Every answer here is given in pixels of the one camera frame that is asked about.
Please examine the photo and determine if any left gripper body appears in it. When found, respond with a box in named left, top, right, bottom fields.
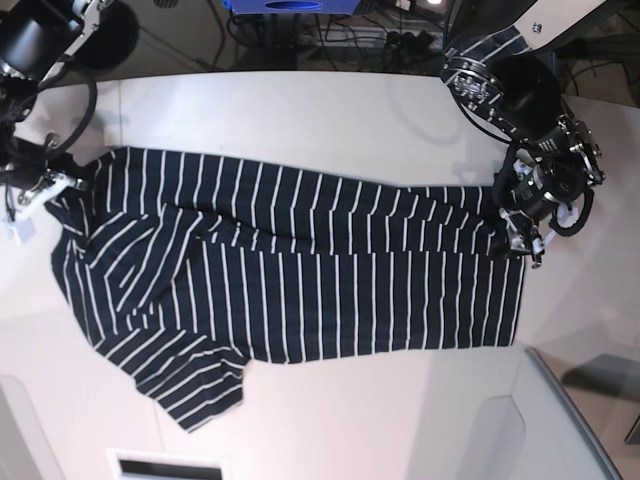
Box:
left=498, top=208, right=545, bottom=258

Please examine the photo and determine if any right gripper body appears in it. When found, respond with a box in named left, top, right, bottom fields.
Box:
left=19, top=153, right=95, bottom=205

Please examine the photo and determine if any navy white striped t-shirt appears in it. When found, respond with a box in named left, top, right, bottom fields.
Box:
left=47, top=147, right=526, bottom=431

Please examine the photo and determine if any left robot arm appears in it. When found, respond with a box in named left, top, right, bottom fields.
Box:
left=440, top=1, right=639, bottom=267

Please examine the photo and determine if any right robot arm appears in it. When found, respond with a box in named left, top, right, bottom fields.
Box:
left=1, top=0, right=111, bottom=206

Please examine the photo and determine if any black round stool seat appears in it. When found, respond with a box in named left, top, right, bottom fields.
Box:
left=74, top=1, right=140, bottom=72

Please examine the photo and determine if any white panel right front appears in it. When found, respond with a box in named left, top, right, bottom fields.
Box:
left=405, top=345, right=621, bottom=479

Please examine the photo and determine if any white panel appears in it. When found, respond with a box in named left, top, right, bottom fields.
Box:
left=1, top=375, right=65, bottom=479
left=405, top=345, right=621, bottom=479

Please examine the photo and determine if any blue box under table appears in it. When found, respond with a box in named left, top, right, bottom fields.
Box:
left=222, top=0, right=359, bottom=15

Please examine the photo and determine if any white power strip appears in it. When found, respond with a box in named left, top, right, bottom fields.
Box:
left=313, top=24, right=443, bottom=50

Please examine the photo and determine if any white panel left front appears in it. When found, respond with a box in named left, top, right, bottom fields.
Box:
left=1, top=375, right=65, bottom=479

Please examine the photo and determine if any white slotted tray front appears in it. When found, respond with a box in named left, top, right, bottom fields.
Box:
left=106, top=449, right=233, bottom=480

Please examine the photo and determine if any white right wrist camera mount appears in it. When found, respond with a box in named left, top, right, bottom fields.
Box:
left=1, top=173, right=89, bottom=245

